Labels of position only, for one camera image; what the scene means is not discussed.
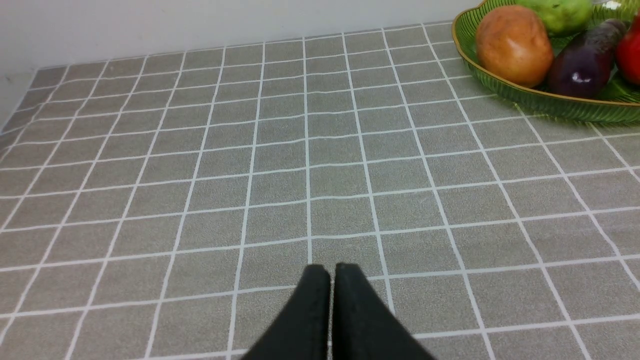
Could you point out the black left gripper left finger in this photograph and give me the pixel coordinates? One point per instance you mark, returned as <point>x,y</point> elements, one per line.
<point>300,331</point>

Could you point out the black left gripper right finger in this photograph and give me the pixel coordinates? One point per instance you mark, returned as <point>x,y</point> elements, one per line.
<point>363,327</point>

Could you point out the brown potato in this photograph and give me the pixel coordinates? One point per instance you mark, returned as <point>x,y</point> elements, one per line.
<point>512,43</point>

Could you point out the purple eggplant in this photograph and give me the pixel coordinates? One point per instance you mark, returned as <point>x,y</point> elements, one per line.
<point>583,67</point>

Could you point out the green cucumber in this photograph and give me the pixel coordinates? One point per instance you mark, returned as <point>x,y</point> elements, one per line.
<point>562,18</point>

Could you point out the red bell pepper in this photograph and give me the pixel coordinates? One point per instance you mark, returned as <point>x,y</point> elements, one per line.
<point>627,53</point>

